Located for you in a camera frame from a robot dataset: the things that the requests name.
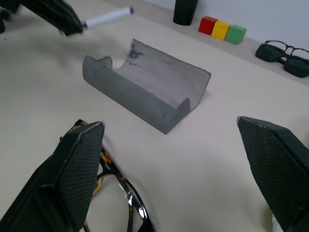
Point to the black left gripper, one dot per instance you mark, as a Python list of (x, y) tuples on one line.
[(8, 8)]

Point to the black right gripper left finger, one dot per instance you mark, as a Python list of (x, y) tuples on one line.
[(72, 174)]

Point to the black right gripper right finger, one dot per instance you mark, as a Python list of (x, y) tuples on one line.
[(272, 166)]

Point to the white marker with black tip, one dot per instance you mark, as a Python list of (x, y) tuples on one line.
[(106, 17)]

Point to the tortoiseshell clear-lens glasses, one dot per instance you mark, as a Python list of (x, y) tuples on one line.
[(125, 191)]

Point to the black cup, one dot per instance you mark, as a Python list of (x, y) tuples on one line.
[(185, 10)]

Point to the black dark-lens sunglasses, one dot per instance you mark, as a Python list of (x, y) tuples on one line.
[(283, 59)]

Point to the green wooden block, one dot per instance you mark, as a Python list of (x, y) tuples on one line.
[(234, 34)]

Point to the yellow wooden block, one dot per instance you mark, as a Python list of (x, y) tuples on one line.
[(220, 29)]

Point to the red wooden block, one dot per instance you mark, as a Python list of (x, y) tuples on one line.
[(207, 25)]

